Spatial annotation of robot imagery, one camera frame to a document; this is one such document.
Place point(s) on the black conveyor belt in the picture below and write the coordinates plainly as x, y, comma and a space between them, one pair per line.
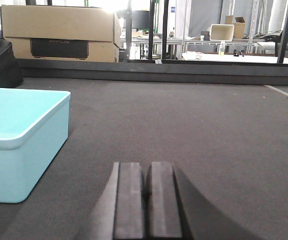
230, 140

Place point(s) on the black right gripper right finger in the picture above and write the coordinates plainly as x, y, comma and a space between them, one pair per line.
176, 210

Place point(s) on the small cardboard box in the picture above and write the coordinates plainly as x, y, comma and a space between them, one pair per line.
239, 25

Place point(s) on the light blue plastic bin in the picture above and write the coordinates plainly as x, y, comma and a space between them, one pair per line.
34, 124

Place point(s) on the large cardboard box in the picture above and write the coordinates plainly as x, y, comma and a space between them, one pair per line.
63, 33

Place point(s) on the white bin on table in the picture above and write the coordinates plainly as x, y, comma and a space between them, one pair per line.
221, 32

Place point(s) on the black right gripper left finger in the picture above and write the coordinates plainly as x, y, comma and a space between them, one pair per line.
119, 212

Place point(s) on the yellow drink bottle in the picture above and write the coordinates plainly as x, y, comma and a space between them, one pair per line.
222, 48

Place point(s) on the black bag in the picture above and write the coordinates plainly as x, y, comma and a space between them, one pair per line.
10, 71

